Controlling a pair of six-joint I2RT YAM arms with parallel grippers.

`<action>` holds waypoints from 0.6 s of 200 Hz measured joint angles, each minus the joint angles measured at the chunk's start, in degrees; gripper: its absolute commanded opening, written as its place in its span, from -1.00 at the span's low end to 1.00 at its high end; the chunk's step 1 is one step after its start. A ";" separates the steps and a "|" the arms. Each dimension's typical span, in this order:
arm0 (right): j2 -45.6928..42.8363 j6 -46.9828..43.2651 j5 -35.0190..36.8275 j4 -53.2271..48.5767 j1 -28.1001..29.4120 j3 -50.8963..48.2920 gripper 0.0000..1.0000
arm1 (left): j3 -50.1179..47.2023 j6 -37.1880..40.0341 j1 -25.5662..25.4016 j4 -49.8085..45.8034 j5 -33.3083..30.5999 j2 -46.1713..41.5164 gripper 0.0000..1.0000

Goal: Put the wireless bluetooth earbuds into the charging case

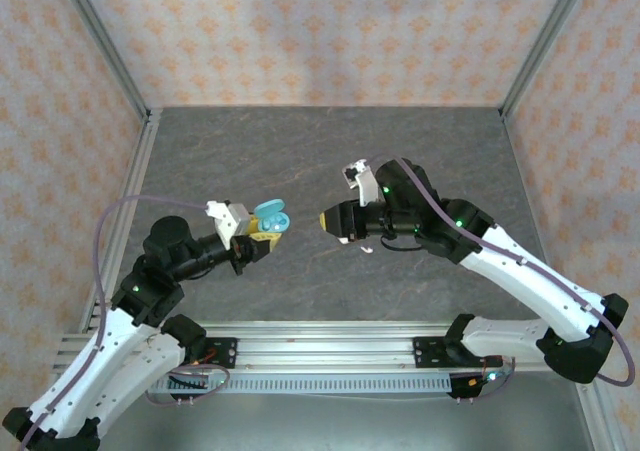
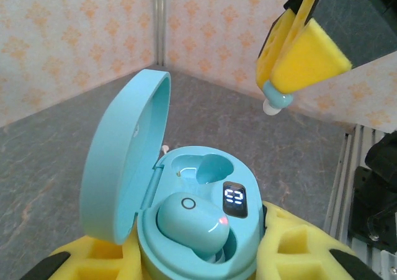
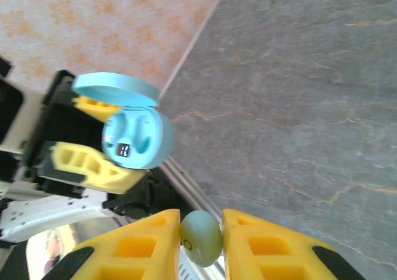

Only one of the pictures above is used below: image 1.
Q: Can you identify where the black mounting plate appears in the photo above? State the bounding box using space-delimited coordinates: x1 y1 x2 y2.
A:
412 337 454 371
202 337 239 371

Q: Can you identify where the grey metal panel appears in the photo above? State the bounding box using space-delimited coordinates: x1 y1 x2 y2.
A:
99 393 596 451

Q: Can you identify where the blue earbud charging case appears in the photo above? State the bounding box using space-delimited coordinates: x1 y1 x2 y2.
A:
252 198 293 235

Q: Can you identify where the aluminium side rail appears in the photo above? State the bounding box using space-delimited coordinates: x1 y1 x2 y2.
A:
77 109 164 335
573 380 621 451

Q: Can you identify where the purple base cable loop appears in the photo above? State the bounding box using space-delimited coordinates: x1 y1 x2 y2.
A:
452 358 516 403
144 362 231 408

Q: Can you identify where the aluminium frame post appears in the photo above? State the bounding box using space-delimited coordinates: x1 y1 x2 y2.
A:
53 0 154 122
499 0 596 121

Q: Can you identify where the slotted grey cable duct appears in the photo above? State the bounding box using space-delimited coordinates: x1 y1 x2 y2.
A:
149 374 454 397

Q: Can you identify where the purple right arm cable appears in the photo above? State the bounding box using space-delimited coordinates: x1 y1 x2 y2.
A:
364 155 635 388

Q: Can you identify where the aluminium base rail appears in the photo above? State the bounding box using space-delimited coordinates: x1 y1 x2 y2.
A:
52 320 551 375

